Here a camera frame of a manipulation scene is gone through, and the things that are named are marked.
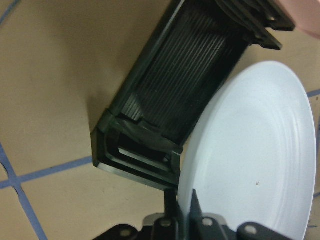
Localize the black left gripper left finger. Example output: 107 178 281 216
163 188 185 240

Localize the black dish rack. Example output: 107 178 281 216
91 0 295 190

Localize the pink object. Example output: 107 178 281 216
279 0 320 39

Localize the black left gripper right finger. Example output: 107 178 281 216
189 189 202 240

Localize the light blue round plate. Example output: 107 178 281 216
178 61 317 240

